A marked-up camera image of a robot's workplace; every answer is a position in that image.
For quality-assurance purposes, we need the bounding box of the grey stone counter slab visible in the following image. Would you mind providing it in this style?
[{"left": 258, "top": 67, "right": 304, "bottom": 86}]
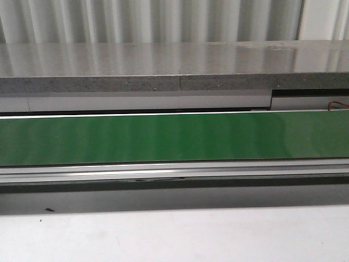
[{"left": 1, "top": 40, "right": 348, "bottom": 94}]

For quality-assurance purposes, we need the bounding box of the green conveyor belt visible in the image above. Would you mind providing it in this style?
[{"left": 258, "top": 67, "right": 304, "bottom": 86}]
[{"left": 1, "top": 110, "right": 348, "bottom": 166}]

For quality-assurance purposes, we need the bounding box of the white pleated curtain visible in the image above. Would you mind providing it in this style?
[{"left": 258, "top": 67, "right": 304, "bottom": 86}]
[{"left": 1, "top": 1, "right": 348, "bottom": 44}]

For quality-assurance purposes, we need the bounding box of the red and black wire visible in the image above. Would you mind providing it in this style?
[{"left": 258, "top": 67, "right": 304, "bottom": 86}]
[{"left": 327, "top": 101, "right": 349, "bottom": 111}]

